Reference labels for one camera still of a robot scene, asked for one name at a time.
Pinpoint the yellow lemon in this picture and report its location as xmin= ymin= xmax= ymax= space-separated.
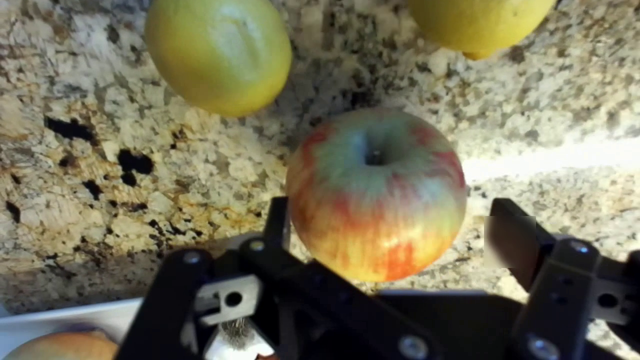
xmin=406 ymin=0 xmax=557 ymax=61
xmin=145 ymin=0 xmax=293 ymax=117

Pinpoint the white rectangular plate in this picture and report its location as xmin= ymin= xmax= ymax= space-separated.
xmin=0 ymin=298 xmax=142 ymax=360

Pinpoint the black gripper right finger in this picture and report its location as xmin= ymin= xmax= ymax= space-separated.
xmin=486 ymin=198 xmax=640 ymax=360

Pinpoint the red yellow apple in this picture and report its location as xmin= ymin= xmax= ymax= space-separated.
xmin=286 ymin=111 xmax=467 ymax=283

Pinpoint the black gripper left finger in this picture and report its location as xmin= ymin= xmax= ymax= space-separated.
xmin=117 ymin=196 xmax=288 ymax=360

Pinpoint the yellow onion right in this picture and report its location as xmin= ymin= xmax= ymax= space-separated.
xmin=2 ymin=332 xmax=119 ymax=360

